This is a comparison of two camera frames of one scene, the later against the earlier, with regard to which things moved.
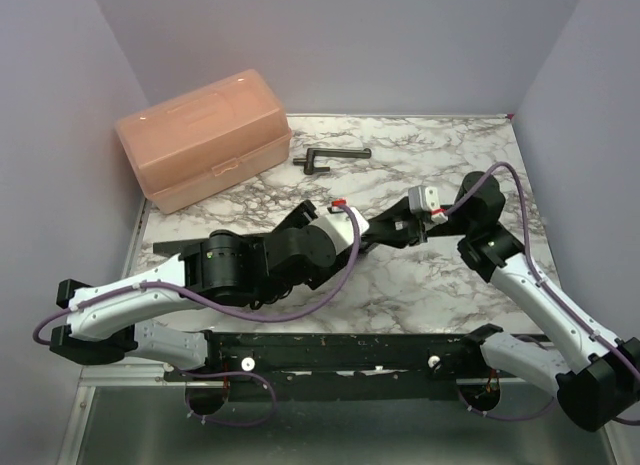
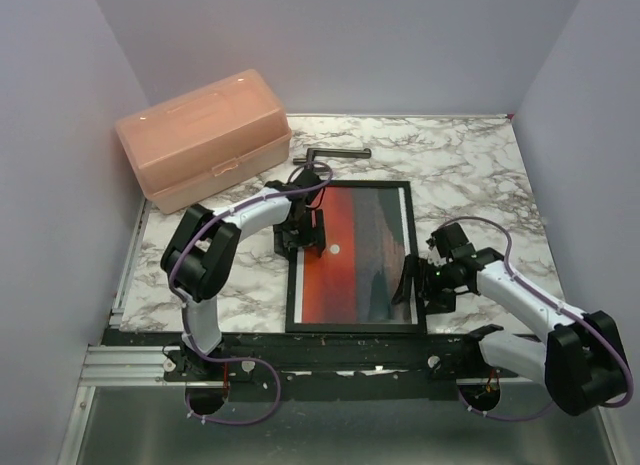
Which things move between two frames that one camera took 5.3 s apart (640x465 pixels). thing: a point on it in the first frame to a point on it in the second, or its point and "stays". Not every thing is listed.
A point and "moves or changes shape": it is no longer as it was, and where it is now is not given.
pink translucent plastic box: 206,140 stays
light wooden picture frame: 179,247 moves or changes shape
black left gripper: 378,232 to 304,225
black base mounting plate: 348,367 stays
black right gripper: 414,229 to 437,303
